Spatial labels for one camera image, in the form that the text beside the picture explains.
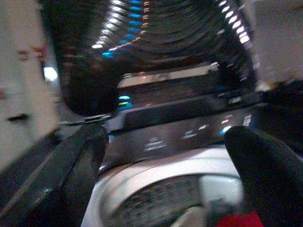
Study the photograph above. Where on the dark grey top-load washing machine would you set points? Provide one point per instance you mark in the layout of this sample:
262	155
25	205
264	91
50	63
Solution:
165	132

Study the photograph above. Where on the dark glass washer lid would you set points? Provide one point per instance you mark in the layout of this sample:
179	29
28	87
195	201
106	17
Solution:
154	47

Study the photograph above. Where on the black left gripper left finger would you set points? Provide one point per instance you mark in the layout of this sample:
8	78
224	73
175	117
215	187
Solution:
71	170

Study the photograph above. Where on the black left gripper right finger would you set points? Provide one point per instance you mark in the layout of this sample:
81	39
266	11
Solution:
272	179

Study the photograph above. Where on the red cloth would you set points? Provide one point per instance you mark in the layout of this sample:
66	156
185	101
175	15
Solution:
239	220

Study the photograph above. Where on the white panel with red print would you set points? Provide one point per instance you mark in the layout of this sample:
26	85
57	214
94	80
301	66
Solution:
21	82

